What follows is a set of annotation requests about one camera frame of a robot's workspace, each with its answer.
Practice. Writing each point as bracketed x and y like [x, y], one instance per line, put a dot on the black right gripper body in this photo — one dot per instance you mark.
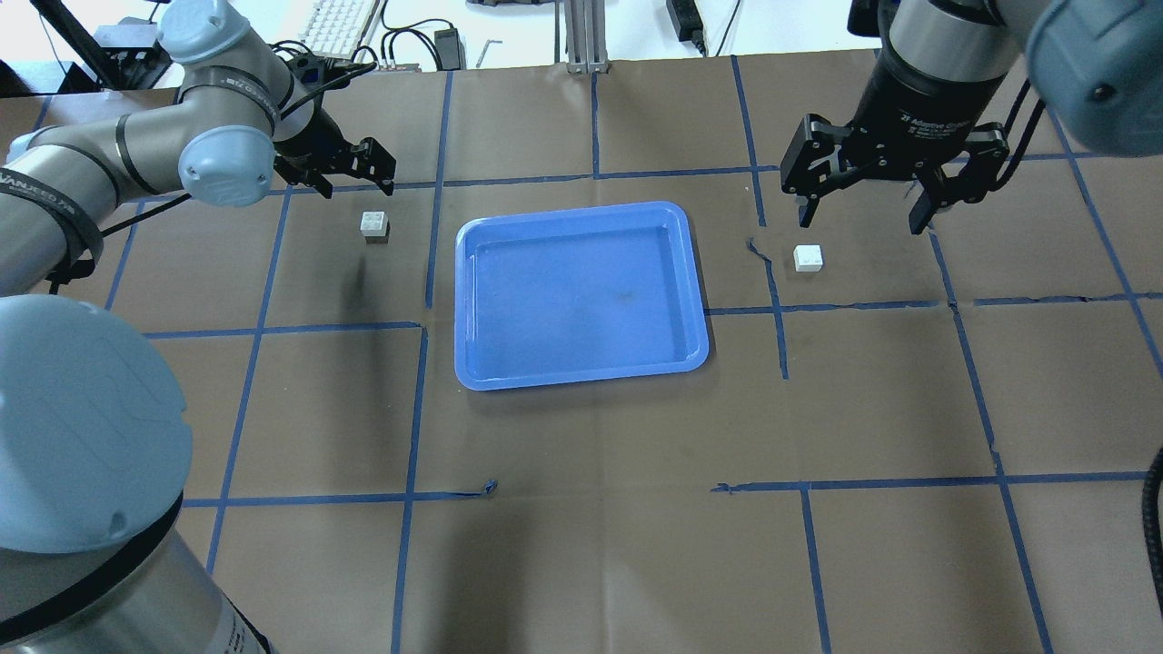
[918, 107]

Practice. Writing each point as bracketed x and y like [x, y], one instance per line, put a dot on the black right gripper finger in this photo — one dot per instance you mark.
[810, 188]
[939, 192]

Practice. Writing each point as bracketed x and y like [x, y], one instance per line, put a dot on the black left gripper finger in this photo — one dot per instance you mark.
[378, 166]

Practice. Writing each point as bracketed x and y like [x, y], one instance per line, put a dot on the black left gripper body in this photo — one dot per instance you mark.
[310, 147]

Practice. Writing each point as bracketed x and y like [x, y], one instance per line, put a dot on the white block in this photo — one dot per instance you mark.
[808, 258]
[375, 227]

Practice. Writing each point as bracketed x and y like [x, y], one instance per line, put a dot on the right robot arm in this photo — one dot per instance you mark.
[959, 86]

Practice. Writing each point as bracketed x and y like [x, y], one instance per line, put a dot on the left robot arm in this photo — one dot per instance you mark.
[96, 447]

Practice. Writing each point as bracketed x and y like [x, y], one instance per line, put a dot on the blue plastic tray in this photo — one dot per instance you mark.
[582, 295]

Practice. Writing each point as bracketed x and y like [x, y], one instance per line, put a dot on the white keyboard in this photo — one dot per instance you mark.
[337, 28]

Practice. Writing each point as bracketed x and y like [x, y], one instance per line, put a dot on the black power adapter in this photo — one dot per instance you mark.
[686, 21]

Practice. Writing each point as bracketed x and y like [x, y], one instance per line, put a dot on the brown paper table cover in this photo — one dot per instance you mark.
[933, 444]

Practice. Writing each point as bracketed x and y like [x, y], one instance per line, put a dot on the aluminium frame post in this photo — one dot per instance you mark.
[585, 37]

